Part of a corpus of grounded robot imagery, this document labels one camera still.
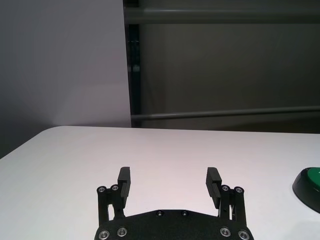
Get green YES button black base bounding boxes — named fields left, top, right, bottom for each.
left=291, top=166, right=320, bottom=215

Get thick grey horizontal rail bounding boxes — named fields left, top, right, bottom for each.
left=124, top=6, right=320, bottom=25

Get thin grey horizontal rail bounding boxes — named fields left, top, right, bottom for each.
left=130, top=105, right=320, bottom=122

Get dark vertical post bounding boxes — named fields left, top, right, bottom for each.
left=123, top=0, right=142, bottom=129

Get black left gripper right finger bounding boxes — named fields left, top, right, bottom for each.
left=205, top=166, right=247, bottom=224

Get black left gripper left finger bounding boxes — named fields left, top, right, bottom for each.
left=96, top=166, right=133, bottom=224

